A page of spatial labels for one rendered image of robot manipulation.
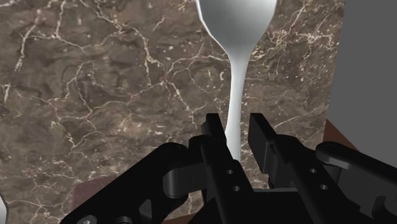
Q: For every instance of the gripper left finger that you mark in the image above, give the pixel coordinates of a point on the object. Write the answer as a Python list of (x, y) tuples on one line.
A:
[(217, 167)]

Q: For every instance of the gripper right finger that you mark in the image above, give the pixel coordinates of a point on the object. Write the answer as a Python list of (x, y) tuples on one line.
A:
[(294, 161)]

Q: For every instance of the white curved object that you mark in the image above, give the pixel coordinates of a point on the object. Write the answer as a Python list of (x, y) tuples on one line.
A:
[(2, 211)]

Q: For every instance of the white spoon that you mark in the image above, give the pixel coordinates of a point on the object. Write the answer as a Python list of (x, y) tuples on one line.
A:
[(236, 31)]

